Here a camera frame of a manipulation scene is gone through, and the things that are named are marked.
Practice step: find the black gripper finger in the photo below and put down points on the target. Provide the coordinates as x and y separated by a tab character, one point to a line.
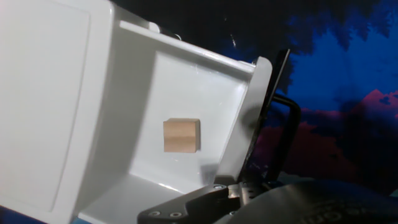
192	207

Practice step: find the white drawer cabinet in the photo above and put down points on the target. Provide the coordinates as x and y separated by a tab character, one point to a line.
46	93

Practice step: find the small wooden cube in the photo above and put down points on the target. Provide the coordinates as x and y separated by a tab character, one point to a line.
181	135

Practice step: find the blue landscape print mat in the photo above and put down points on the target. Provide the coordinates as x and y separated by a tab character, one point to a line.
342	77

